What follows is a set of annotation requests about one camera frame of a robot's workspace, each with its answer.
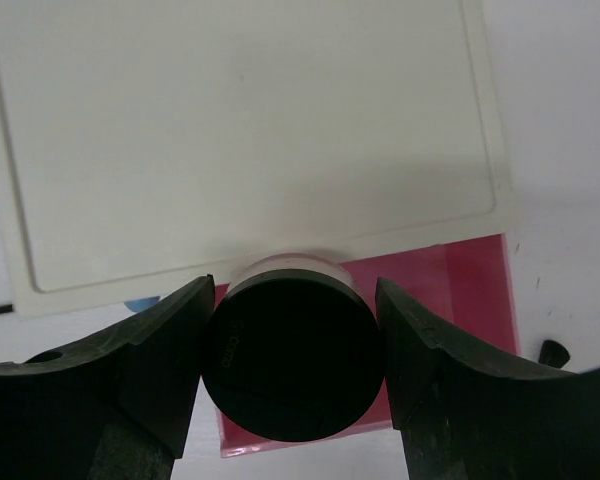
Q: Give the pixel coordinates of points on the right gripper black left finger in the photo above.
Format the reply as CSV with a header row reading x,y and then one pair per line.
x,y
116,404

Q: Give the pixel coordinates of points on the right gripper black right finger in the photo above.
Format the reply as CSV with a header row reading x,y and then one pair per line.
x,y
468,410

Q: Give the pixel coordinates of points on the light blue small drawer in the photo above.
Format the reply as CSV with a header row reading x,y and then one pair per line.
x,y
139,305

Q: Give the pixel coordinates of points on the pink drawer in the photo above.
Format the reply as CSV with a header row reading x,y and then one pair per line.
x,y
468,283

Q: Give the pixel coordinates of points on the black lid powder jar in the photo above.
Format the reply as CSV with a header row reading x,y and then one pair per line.
x,y
292,352

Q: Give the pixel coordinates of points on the large black makeup brush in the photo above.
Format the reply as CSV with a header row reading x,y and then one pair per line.
x,y
553,354

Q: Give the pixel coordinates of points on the white drawer cabinet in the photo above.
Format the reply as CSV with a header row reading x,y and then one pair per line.
x,y
145,143

